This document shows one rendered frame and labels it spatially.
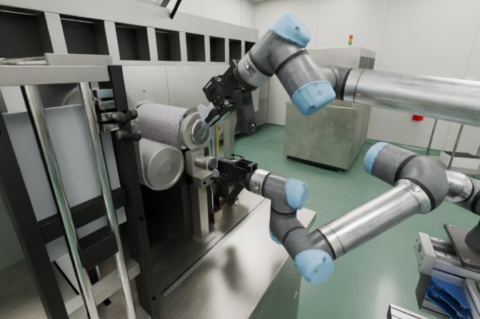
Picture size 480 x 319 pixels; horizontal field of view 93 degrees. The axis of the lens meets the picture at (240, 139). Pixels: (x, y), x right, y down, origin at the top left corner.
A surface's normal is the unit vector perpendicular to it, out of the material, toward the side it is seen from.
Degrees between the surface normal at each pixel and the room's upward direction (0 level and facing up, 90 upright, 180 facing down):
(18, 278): 0
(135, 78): 90
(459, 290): 0
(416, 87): 66
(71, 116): 90
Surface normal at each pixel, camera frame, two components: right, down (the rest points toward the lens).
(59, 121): 0.81, 0.18
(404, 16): -0.58, 0.25
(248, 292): 0.00, -0.95
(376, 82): -0.55, -0.17
